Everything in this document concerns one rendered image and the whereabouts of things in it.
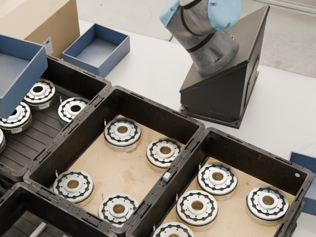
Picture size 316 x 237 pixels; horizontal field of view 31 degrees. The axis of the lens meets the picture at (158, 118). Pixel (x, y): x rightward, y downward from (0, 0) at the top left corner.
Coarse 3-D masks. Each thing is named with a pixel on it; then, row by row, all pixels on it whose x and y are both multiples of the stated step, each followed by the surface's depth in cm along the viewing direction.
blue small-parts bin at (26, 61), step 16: (0, 48) 147; (16, 48) 145; (32, 48) 143; (0, 64) 146; (16, 64) 146; (32, 64) 138; (0, 80) 142; (16, 80) 132; (32, 80) 140; (0, 96) 138; (16, 96) 134; (0, 112) 132
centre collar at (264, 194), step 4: (260, 196) 142; (264, 196) 142; (268, 196) 143; (272, 196) 142; (260, 200) 141; (276, 200) 141; (260, 204) 141; (264, 204) 140; (276, 204) 141; (264, 208) 140; (268, 208) 140; (272, 208) 140
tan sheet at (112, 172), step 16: (144, 128) 163; (96, 144) 159; (144, 144) 159; (80, 160) 155; (96, 160) 155; (112, 160) 155; (128, 160) 155; (144, 160) 155; (96, 176) 151; (112, 176) 151; (128, 176) 151; (144, 176) 151; (160, 176) 151; (96, 192) 147; (112, 192) 147; (128, 192) 147; (144, 192) 147; (96, 208) 144
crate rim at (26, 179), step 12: (108, 96) 158; (132, 96) 158; (96, 108) 155; (168, 108) 154; (84, 120) 151; (192, 120) 151; (72, 132) 148; (60, 144) 146; (192, 144) 146; (48, 156) 143; (180, 156) 143; (36, 168) 140; (168, 168) 140; (24, 180) 138; (48, 192) 135; (72, 204) 133; (144, 204) 133; (96, 216) 131; (132, 216) 131; (108, 228) 128; (120, 228) 128
